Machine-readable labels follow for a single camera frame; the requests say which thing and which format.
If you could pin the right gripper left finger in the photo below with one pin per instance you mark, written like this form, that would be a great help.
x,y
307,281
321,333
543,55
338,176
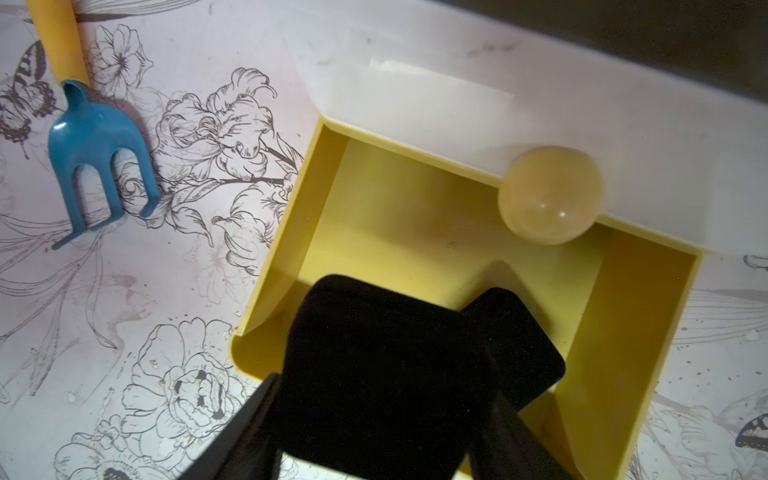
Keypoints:
x,y
245,448

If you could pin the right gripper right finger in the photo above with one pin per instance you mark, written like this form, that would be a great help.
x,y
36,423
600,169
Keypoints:
x,y
505,448

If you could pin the black brooch box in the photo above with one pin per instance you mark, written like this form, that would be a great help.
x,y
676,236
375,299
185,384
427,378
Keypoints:
x,y
380,385
527,360

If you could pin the three-tier drawer cabinet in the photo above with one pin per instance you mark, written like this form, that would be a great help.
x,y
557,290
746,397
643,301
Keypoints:
x,y
455,151

